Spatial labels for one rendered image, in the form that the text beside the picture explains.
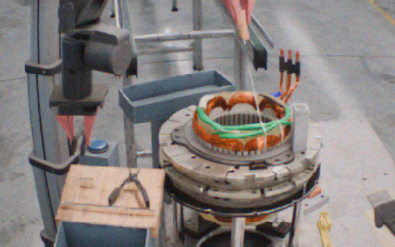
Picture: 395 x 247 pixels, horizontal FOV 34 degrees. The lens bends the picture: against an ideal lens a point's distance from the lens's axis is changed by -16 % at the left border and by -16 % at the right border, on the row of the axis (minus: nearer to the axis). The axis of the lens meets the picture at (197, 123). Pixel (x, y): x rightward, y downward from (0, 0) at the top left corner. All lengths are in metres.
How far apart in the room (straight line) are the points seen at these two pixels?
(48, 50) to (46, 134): 0.22
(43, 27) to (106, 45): 0.50
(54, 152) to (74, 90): 0.54
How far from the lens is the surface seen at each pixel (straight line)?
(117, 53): 1.10
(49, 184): 1.76
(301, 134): 1.37
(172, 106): 1.66
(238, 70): 3.19
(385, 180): 1.93
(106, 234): 1.25
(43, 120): 1.68
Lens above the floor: 1.78
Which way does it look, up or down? 27 degrees down
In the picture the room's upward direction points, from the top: straight up
